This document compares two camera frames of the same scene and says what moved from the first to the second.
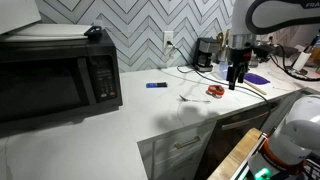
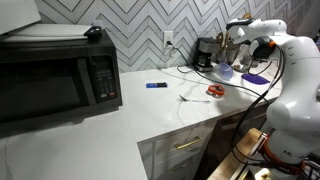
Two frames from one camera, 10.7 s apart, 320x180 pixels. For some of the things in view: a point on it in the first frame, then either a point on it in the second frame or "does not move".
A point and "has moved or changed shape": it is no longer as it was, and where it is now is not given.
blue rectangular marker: x=156 y=85 does not move
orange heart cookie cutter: x=216 y=90 does not move
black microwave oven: x=44 y=79 does not move
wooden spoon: x=256 y=88 has moved or changed shape
